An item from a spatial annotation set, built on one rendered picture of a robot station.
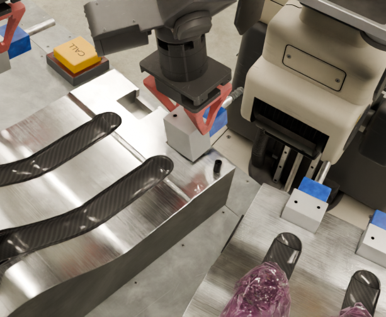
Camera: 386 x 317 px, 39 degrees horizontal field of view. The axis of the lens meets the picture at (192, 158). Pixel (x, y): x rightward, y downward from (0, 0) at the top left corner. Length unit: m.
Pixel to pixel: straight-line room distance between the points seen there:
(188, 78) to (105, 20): 0.13
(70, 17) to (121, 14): 1.95
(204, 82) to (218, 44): 1.78
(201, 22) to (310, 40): 0.50
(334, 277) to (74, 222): 0.33
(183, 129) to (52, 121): 0.20
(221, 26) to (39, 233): 1.97
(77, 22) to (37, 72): 1.49
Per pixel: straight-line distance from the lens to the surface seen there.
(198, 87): 0.64
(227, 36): 2.48
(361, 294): 0.74
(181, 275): 0.75
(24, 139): 0.78
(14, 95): 0.97
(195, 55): 0.63
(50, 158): 0.76
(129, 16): 0.57
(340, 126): 1.01
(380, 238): 0.75
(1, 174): 0.73
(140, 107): 0.84
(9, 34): 0.80
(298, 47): 1.00
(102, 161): 0.74
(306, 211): 0.74
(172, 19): 0.53
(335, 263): 0.74
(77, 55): 0.98
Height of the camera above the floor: 1.45
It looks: 49 degrees down
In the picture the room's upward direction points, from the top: 10 degrees clockwise
